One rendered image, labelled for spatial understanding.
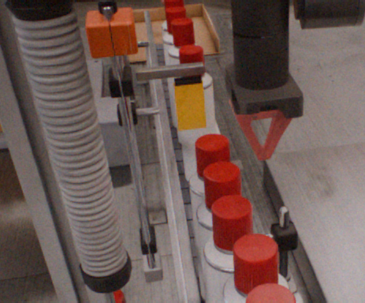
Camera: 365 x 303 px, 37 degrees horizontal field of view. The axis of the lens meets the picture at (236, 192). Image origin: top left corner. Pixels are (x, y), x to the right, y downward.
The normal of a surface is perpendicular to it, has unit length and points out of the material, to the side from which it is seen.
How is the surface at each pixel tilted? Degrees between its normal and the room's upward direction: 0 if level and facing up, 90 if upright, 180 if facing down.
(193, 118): 90
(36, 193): 90
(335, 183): 0
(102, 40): 90
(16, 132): 90
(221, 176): 2
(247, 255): 2
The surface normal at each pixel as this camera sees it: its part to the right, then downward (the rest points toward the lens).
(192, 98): 0.19, 0.57
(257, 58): -0.13, 0.58
